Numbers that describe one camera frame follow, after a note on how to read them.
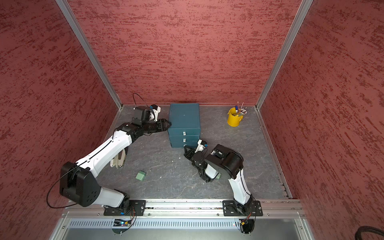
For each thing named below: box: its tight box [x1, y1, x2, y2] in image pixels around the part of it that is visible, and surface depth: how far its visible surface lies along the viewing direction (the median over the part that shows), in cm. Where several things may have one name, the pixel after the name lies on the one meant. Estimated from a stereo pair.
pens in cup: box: [235, 101, 248, 116], surface depth 100 cm
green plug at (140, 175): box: [135, 170, 146, 181], surface depth 85 cm
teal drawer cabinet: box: [168, 103, 201, 148], surface depth 86 cm
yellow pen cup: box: [227, 107, 243, 127], surface depth 108 cm
